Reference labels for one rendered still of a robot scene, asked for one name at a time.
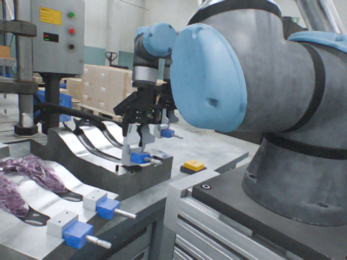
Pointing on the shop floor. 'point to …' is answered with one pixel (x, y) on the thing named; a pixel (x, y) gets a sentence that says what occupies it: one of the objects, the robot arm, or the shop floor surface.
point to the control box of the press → (57, 47)
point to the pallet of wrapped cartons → (105, 89)
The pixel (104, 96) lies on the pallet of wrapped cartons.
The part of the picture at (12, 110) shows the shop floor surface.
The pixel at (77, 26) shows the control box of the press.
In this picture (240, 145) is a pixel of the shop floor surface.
